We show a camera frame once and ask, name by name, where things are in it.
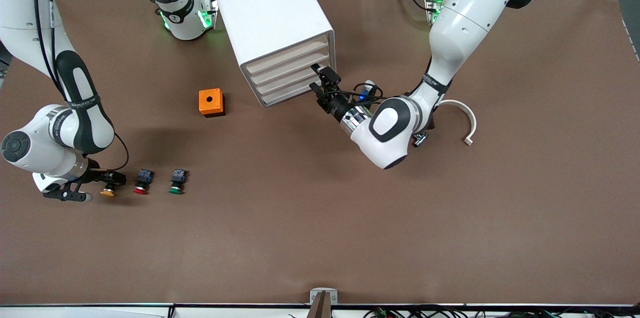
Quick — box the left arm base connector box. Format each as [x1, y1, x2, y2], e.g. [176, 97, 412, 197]
[425, 0, 446, 24]

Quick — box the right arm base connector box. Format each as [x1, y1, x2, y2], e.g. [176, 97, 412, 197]
[197, 0, 219, 29]

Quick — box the red push button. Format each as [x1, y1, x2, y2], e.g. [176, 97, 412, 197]
[133, 169, 156, 195]

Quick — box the green push button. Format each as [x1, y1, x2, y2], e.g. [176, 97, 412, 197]
[168, 169, 189, 195]

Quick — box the orange box with hole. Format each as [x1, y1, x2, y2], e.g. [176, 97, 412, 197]
[198, 88, 226, 118]

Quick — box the black table edge strip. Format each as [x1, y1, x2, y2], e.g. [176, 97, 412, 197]
[0, 302, 640, 309]

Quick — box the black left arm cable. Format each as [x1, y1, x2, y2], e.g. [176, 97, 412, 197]
[320, 82, 396, 110]

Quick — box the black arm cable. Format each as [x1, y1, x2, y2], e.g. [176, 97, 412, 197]
[320, 82, 396, 110]
[30, 0, 131, 174]

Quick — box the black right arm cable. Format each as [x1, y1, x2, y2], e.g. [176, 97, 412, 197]
[30, 0, 131, 174]

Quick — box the white half-ring clamp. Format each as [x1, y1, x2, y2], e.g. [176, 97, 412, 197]
[437, 100, 478, 146]

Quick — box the grey metal bracket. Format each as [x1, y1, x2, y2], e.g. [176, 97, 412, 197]
[309, 287, 339, 306]

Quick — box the brown post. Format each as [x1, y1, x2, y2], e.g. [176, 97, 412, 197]
[306, 291, 333, 318]

